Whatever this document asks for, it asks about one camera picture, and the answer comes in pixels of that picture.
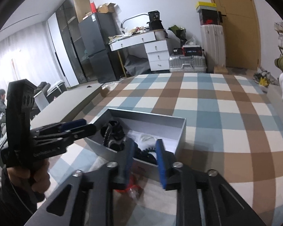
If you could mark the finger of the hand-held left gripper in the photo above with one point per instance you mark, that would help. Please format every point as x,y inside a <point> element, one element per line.
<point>73,123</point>
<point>82,131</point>

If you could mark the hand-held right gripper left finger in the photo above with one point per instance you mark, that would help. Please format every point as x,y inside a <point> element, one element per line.
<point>129,155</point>

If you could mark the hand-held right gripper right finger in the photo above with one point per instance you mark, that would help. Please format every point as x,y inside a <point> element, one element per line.
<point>160,163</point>

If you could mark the large black hair claw clip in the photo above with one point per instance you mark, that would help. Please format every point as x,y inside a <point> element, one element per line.
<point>116,146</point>

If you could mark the small black hair claw clip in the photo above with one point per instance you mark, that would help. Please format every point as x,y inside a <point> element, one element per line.
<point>116,128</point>

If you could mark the silver cardboard box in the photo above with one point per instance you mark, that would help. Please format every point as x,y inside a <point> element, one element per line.
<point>179,131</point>

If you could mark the person's left forearm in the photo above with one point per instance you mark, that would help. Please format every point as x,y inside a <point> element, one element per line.
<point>9,204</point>

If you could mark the person's left hand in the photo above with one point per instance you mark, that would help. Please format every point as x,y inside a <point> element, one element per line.
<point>41,184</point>

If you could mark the checkered bed sheet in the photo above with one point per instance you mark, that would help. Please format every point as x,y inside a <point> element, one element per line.
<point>202,122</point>

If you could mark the white curtain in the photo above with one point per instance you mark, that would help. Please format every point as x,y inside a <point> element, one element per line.
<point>21,61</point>

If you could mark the glass and white wardrobe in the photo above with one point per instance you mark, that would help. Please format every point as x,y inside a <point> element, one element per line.
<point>66,47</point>

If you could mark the wooden broom stick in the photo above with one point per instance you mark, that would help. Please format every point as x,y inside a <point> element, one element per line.
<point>122,63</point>

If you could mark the dark grey refrigerator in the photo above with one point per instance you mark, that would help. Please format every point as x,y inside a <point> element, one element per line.
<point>99,49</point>

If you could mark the dark grey cloth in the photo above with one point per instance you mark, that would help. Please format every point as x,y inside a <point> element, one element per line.
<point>136,64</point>

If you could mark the silver suitcase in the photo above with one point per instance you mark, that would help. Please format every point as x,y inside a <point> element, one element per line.
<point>187,63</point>

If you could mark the pile of dresser clutter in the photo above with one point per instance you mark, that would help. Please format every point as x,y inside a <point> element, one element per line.
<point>129,34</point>

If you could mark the white drawer dresser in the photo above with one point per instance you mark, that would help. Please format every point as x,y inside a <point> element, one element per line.
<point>155,51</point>

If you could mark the flat cardboard box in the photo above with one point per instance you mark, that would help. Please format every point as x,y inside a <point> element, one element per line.
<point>221,70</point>

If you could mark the small black box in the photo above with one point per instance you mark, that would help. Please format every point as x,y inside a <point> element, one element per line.
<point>177,51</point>

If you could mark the black box with red label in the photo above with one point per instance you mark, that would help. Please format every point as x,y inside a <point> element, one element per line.
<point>191,50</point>

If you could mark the tall cardboard box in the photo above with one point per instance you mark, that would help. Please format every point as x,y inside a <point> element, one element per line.
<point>81,7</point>

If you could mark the small red box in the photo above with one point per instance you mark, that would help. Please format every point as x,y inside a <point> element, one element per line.
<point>93,7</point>

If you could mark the arched dresser mirror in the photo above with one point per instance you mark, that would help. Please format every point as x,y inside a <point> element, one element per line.
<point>132,21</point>

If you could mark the open cardboard box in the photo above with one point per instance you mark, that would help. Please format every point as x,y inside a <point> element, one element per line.
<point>106,8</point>

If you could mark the white bucket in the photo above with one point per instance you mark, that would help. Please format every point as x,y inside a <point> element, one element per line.
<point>160,34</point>

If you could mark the clear plastic bag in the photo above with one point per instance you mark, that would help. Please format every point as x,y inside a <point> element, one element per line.
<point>191,41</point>

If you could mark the cream upright suitcase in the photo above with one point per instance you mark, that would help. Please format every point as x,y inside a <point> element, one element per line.
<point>213,46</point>

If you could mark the wrapped flower bouquet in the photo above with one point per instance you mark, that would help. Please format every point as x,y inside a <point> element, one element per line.
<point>178,33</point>

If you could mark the yellow and black shoes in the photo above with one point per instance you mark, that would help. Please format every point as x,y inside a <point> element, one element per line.
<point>261,77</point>

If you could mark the black bag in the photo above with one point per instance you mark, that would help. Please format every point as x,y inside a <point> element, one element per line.
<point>155,20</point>

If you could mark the black and red shoe box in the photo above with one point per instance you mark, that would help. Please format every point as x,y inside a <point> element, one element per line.
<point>210,21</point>

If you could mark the wooden door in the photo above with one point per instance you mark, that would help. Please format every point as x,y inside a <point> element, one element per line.
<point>238,28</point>

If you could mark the yellow-lidded shoe box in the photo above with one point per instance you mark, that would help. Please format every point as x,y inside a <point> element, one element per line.
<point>205,6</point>

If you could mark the grey bed frame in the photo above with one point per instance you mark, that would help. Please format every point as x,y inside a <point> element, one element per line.
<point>68,101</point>

